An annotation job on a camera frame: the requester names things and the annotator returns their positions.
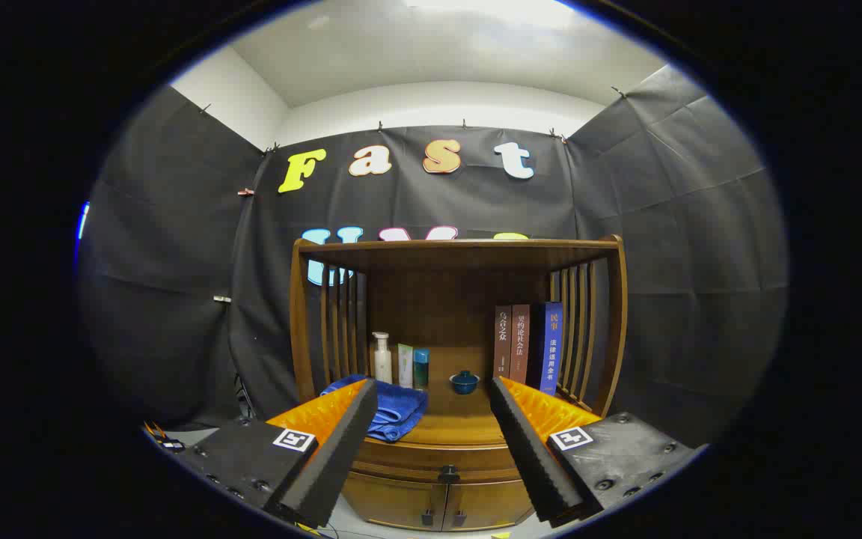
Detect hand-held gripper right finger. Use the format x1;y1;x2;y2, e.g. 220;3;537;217
488;376;703;524

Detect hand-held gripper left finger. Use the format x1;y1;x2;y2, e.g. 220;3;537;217
174;378;379;529

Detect wooden drawer with black knob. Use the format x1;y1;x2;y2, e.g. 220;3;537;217
349;438;533;484

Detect wooden cabinet door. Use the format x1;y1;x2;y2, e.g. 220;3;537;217
442;479;535;531
341;472;447;531

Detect wooden countertop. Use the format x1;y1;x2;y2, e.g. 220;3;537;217
323;346;600;448

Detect brown wooden cabinet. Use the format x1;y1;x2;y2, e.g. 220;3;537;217
289;234;629;532

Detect blue folded towel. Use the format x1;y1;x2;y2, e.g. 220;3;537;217
320;374;429;442

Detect white pump bottle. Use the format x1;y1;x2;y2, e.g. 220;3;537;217
373;332;394;385

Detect blue book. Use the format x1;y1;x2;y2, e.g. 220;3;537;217
530;301;563;396

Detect light brown book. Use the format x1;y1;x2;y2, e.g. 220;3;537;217
510;303;531;385

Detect dark brown book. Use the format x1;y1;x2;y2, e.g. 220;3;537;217
494;305;513;380

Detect floor cable bundle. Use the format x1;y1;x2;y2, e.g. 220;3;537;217
143;421;186;452

